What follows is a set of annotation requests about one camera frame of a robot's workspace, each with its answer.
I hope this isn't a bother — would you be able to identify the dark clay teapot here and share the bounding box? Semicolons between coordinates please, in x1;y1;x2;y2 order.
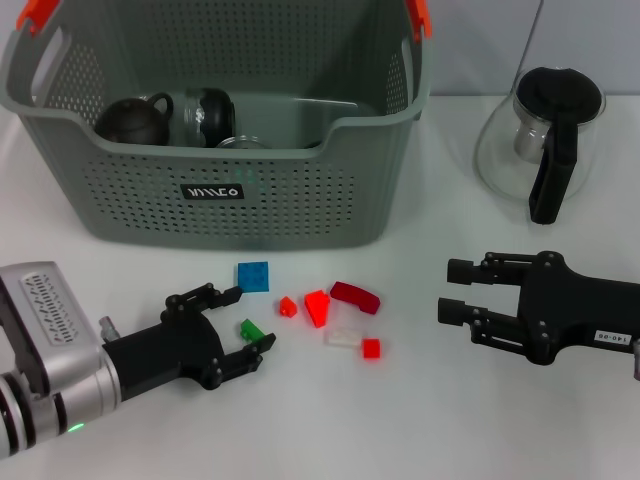
93;92;175;148

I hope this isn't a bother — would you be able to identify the clear translucent toy brick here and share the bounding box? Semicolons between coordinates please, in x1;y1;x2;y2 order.
323;327;364;349

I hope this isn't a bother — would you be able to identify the orange-red slope brick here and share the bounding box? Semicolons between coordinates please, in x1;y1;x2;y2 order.
303;289;332;329

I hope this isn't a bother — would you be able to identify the dark red curved brick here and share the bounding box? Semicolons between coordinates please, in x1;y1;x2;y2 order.
329;280;381;316

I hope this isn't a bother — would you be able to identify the orange bin handle clip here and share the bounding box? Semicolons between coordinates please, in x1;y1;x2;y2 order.
16;0;61;36
405;0;434;39

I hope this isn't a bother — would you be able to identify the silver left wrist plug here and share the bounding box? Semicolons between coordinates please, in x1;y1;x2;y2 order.
98;315;120;345

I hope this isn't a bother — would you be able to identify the blue square toy brick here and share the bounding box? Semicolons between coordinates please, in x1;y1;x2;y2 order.
234;260;271;295

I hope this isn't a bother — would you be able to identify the grey perforated storage bin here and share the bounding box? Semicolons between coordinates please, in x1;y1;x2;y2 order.
0;0;434;251

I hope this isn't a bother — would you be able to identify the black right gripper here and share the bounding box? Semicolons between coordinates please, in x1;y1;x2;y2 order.
437;250;640;366

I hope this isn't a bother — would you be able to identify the green small stepped brick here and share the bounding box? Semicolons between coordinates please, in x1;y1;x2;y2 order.
239;319;267;346

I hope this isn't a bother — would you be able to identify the glass pitcher black lid handle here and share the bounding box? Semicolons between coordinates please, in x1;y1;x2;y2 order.
473;65;607;225

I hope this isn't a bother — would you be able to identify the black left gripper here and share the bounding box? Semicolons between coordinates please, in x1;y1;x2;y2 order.
102;282;278;401

